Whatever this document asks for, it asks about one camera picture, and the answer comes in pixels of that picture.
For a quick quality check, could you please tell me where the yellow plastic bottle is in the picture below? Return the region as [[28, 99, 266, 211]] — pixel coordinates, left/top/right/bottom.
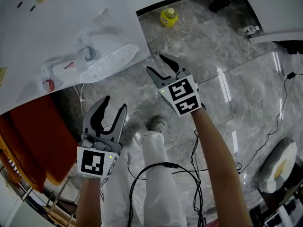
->
[[160, 7, 179, 28]]

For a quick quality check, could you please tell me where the person's leg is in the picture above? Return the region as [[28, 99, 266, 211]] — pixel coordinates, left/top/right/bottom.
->
[[139, 130, 188, 227], [101, 146, 145, 227]]

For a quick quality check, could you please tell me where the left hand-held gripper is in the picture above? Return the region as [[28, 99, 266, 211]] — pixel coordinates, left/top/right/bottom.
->
[[77, 95, 128, 180]]

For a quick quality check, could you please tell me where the clear labelled bottle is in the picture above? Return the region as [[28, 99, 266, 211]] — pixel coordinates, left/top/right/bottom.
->
[[238, 25, 260, 36]]

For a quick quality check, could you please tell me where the thin black floor cable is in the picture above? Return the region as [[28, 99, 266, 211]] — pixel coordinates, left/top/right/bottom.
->
[[236, 72, 303, 175]]

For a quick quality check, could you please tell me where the dark stool frame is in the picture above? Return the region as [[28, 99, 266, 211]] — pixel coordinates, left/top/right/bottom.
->
[[248, 185, 303, 227]]

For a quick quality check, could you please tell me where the metal wire rack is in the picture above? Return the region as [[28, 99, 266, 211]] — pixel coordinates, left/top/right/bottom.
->
[[0, 164, 80, 227]]

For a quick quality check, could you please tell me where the person's left forearm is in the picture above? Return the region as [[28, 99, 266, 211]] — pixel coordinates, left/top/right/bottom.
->
[[75, 176, 112, 227]]

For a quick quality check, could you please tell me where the thin black hanging cable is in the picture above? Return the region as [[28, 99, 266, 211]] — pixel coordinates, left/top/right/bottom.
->
[[190, 129, 207, 227]]

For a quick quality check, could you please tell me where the person's left leg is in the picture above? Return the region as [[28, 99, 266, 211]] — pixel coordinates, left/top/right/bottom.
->
[[101, 146, 145, 227]]

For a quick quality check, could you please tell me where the red tap lever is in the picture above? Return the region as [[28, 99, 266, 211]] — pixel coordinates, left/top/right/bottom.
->
[[42, 78, 56, 93]]

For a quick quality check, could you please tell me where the person's right leg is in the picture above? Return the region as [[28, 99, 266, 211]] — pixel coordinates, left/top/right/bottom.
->
[[139, 130, 188, 227]]

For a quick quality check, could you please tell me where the orange cloth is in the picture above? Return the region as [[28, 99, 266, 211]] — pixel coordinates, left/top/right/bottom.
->
[[0, 94, 79, 194]]

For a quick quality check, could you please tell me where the blue tap lever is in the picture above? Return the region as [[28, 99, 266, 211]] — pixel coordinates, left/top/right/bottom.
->
[[77, 45, 97, 62]]

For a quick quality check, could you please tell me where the person's right forearm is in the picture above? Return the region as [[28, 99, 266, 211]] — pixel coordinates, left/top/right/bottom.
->
[[190, 107, 254, 227]]

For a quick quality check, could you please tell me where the person's grey right shoe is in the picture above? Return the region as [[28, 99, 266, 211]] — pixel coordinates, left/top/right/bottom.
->
[[147, 115, 168, 135]]

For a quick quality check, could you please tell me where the white furniture panel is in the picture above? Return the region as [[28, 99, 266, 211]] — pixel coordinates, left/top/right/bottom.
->
[[226, 0, 303, 45]]

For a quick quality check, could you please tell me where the black chair caster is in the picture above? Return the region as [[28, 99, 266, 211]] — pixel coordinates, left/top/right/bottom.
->
[[208, 0, 234, 13]]

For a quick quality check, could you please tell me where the thin white cable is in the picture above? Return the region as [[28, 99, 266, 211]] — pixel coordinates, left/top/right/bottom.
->
[[72, 83, 86, 117]]

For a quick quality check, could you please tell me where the thick black cable loop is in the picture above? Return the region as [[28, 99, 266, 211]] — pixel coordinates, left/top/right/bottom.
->
[[127, 161, 205, 227]]

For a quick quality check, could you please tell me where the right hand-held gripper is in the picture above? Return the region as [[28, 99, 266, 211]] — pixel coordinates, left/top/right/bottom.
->
[[146, 53, 202, 116]]

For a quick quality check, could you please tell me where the black furniture foot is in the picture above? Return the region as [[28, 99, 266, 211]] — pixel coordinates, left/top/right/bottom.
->
[[281, 40, 303, 55]]

